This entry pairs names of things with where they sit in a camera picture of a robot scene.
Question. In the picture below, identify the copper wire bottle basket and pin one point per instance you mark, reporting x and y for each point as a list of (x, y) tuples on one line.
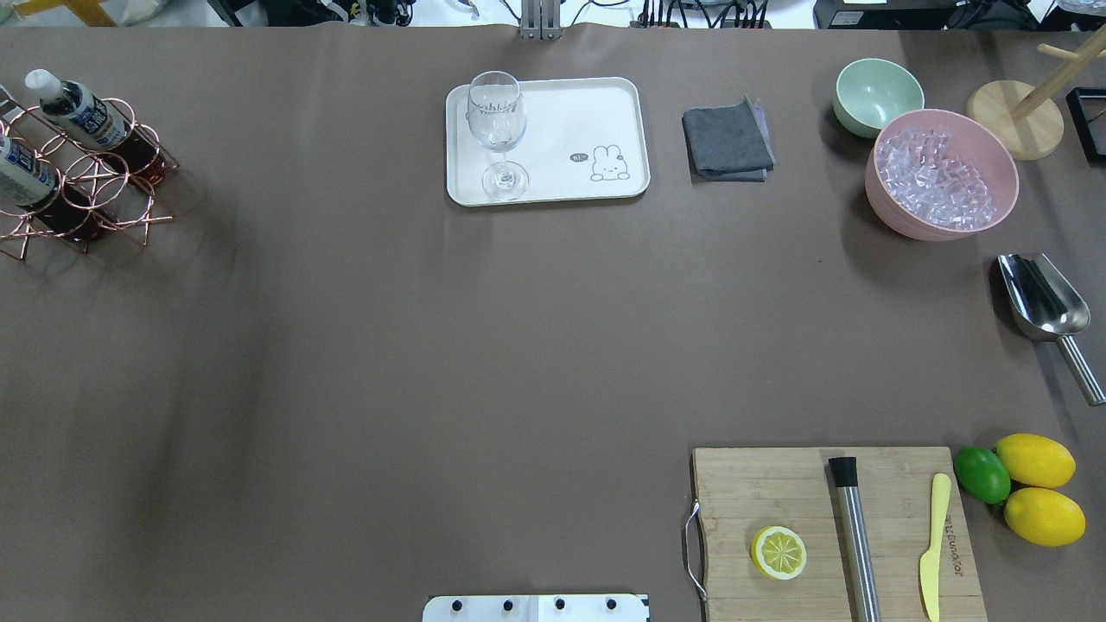
[(120, 197)]

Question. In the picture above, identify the tea bottle white cap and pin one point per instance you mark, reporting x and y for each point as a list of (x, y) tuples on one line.
[(97, 126)]

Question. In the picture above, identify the cream rabbit tray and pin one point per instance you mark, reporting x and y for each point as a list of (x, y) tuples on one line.
[(585, 141)]

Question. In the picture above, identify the clear wine glass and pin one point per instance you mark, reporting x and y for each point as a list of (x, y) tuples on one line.
[(496, 117)]

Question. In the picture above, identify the grey folded cloth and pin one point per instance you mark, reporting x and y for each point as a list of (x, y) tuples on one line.
[(730, 143)]

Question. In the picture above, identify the wooden cutting board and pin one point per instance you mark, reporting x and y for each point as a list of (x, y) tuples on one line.
[(740, 491)]

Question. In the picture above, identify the half lemon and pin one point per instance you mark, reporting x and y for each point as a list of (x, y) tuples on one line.
[(779, 552)]

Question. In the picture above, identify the steel muddler black tip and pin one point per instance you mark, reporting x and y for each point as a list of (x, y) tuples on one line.
[(859, 557)]

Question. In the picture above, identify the green bowl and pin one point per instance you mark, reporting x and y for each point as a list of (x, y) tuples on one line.
[(871, 92)]

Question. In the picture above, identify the pink bowl with ice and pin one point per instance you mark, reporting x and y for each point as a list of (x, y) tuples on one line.
[(935, 175)]

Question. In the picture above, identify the yellow plastic knife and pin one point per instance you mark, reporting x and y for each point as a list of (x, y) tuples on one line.
[(930, 560)]

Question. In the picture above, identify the green lime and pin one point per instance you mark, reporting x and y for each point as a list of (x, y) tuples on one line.
[(981, 474)]

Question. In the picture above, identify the metal ice scoop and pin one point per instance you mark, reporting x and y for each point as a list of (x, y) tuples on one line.
[(1047, 308)]

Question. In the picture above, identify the yellow lemon upper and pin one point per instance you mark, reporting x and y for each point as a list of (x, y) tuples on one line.
[(1036, 460)]

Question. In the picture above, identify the yellow lemon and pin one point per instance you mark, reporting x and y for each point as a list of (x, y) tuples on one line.
[(1044, 517), (1036, 460)]

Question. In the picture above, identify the wooden cup tree stand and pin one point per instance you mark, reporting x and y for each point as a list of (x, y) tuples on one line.
[(1024, 117)]

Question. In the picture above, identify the yellow lemon lower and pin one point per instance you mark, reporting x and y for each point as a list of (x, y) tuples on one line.
[(1044, 517)]

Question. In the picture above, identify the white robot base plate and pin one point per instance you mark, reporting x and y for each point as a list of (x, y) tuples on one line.
[(539, 607)]

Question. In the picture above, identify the black frame stand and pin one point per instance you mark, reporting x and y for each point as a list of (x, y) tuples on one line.
[(1087, 109)]

